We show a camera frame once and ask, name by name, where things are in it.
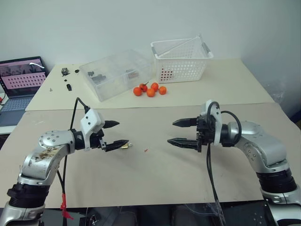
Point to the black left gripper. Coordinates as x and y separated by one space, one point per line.
96 140

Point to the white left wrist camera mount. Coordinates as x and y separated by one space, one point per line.
90 121

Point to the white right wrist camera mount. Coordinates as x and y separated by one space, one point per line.
218 124

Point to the red object in basket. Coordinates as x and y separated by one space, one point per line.
167 73

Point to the clear plastic sheet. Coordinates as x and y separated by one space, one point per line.
181 44

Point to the small black block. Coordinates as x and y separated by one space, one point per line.
68 87

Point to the orange round fruit with stem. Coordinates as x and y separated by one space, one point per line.
143 86

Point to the black perforated plate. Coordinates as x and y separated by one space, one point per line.
249 213

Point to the open laptop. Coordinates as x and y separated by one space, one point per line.
20 82

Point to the small black metal part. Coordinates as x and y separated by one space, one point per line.
65 71

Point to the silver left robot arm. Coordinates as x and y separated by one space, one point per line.
44 162

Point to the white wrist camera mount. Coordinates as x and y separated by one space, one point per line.
90 121
218 124

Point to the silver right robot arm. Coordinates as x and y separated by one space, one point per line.
265 150

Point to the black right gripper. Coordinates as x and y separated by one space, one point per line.
204 134

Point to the black parts in clear box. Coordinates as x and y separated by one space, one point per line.
98 77

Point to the white perforated plastic basket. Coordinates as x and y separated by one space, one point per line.
185 66

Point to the small brass padlock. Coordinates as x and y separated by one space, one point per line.
125 146

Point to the clear plastic compartment box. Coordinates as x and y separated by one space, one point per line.
113 77

